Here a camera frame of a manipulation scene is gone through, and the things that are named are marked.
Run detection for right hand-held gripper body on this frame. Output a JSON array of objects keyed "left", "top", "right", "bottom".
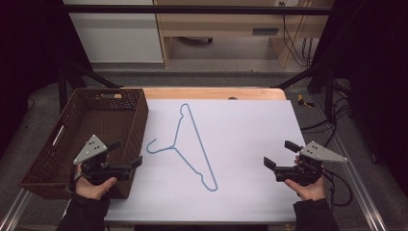
[{"left": 273, "top": 141, "right": 348, "bottom": 187}]

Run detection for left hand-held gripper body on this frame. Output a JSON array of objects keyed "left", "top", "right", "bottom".
[{"left": 72, "top": 134, "right": 133, "bottom": 186}]

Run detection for person's left hand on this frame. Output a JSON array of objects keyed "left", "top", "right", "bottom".
[{"left": 75, "top": 165, "right": 118, "bottom": 200}]

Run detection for person's right hand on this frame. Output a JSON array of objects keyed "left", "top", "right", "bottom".
[{"left": 284, "top": 176, "right": 326, "bottom": 202}]

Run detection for brown woven plastic basket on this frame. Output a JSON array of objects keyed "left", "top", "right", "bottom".
[{"left": 18, "top": 88, "right": 149, "bottom": 200}]

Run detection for white table cover sheet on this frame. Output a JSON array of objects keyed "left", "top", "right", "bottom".
[{"left": 104, "top": 98, "right": 306, "bottom": 224}]

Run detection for yellow and black tool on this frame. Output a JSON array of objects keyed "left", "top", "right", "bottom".
[{"left": 297, "top": 93, "right": 316, "bottom": 109}]

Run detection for black metal stand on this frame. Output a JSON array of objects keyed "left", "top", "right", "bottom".
[
  {"left": 57, "top": 61, "right": 123, "bottom": 112},
  {"left": 275, "top": 64, "right": 336, "bottom": 124}
]

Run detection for black curtain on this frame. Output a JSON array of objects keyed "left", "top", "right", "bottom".
[
  {"left": 309, "top": 0, "right": 408, "bottom": 196},
  {"left": 0, "top": 0, "right": 94, "bottom": 158}
]

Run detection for white cabinet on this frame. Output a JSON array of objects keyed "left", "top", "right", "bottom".
[{"left": 63, "top": 0, "right": 165, "bottom": 64}]

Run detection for light wooden desk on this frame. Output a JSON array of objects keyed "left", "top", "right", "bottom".
[{"left": 153, "top": 0, "right": 335, "bottom": 69}]

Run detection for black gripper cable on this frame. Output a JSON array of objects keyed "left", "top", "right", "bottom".
[{"left": 321, "top": 169, "right": 354, "bottom": 208}]

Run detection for aluminium rail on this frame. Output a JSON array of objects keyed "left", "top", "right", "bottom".
[
  {"left": 0, "top": 189, "right": 33, "bottom": 231},
  {"left": 312, "top": 95, "right": 388, "bottom": 231}
]

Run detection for black floor cables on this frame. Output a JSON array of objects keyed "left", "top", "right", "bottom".
[{"left": 301, "top": 80, "right": 352, "bottom": 148}]

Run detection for blue wire clothes hanger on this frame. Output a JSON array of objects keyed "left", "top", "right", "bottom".
[{"left": 146, "top": 103, "right": 219, "bottom": 193}]

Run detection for black hanging cables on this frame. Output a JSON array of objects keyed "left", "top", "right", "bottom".
[{"left": 281, "top": 13, "right": 321, "bottom": 68}]

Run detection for black horizontal frame bar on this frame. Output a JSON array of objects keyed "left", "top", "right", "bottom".
[{"left": 62, "top": 4, "right": 333, "bottom": 16}]

